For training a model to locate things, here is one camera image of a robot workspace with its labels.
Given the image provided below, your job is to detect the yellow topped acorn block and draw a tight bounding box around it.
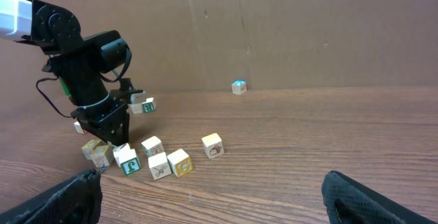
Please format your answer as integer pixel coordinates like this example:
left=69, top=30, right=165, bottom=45
left=202, top=133, right=224, bottom=159

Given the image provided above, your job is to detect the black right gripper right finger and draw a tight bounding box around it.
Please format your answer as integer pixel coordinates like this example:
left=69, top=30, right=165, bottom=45
left=322, top=171, right=436, bottom=224

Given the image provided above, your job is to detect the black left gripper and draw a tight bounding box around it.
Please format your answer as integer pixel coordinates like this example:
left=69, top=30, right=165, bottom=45
left=71, top=97, right=129, bottom=146

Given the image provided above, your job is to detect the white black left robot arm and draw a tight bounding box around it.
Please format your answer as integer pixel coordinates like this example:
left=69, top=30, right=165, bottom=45
left=1, top=0, right=135, bottom=146

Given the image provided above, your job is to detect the green letter H block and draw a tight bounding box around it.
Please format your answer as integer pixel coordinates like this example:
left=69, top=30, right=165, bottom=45
left=129, top=97, right=157, bottom=114

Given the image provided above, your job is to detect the yellow block far left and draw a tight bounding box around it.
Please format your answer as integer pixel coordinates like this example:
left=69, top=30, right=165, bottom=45
left=81, top=139, right=104, bottom=160

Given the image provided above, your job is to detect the scissors picture wooden block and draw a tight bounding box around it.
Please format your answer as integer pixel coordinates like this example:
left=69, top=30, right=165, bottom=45
left=148, top=152, right=172, bottom=180

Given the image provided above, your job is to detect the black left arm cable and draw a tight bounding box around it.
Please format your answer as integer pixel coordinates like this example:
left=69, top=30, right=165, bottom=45
left=36, top=76, right=75, bottom=119

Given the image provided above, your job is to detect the letter B wooden block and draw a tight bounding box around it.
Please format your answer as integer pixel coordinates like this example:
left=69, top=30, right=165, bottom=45
left=167, top=149, right=194, bottom=177

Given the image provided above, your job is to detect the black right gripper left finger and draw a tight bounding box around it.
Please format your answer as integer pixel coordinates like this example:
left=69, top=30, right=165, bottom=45
left=1, top=169, right=103, bottom=224

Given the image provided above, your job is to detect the blue letter D block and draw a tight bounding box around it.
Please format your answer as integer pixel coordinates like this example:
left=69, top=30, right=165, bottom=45
left=231, top=79, right=247, bottom=95

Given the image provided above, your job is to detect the yellow block letter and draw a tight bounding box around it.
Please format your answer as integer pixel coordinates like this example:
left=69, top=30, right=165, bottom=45
left=90, top=145, right=114, bottom=168

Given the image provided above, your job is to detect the red number three block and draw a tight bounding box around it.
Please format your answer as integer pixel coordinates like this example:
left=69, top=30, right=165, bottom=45
left=74, top=121, right=87, bottom=134

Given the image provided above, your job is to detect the number five green block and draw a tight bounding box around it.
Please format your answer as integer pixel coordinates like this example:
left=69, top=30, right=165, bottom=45
left=141, top=136, right=165, bottom=158

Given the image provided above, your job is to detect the letter A wooden block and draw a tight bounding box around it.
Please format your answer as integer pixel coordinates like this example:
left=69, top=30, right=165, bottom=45
left=118, top=149, right=142, bottom=175

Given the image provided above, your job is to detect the hammer picture block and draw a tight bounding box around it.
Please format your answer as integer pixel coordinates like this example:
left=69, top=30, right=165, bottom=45
left=113, top=143, right=131, bottom=167

